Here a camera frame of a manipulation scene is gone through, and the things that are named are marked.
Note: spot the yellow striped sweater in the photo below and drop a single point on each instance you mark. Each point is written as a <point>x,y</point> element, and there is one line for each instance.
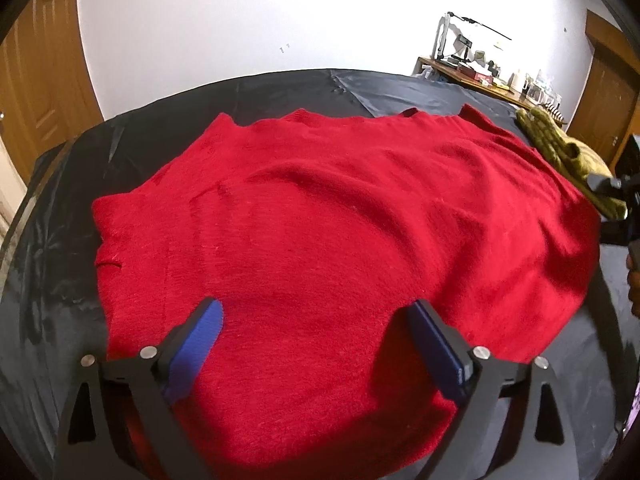
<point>560,145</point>

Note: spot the red knitted sweater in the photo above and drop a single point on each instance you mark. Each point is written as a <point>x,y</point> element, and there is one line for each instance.
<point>325,210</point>

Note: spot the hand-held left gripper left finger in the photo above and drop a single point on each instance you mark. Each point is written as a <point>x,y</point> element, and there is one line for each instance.
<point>200,340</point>

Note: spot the black white striped object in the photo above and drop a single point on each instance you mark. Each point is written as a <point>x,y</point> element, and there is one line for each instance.
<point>555,111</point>

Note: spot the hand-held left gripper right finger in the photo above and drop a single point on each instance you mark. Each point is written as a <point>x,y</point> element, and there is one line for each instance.
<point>435,350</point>

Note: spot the wooden panelled door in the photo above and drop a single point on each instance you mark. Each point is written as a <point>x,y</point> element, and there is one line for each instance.
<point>40,70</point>

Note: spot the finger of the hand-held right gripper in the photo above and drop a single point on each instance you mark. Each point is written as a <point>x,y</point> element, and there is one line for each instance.
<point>620,232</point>
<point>607,185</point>

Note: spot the red box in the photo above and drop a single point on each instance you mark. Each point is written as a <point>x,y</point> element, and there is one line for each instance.
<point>475,75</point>

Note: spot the person's right hand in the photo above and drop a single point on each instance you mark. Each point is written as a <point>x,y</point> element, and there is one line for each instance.
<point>635,280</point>

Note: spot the wooden desk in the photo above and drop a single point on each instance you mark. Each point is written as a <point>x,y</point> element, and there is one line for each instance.
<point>500,91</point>

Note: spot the beige curtain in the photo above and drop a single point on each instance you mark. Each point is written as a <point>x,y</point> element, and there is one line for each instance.
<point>10,195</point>

